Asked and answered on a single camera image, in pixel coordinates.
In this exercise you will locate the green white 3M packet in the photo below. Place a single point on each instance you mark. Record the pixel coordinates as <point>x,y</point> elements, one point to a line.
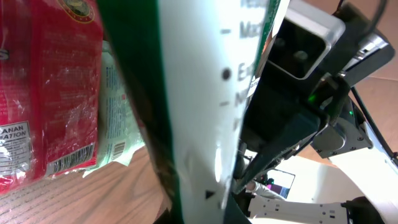
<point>188,67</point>

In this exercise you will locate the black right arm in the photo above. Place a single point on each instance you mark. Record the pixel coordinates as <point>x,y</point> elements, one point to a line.
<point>306,94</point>

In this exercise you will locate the red snack packet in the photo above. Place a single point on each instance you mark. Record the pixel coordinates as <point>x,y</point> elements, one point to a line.
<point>50,82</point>

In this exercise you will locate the white teal wipes packet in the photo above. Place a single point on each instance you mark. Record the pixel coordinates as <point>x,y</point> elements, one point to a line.
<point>119,136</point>

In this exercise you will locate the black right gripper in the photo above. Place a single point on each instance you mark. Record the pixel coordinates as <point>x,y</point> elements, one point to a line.
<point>278,118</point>

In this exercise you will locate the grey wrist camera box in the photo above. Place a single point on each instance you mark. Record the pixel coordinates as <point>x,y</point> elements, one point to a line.
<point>305,37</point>

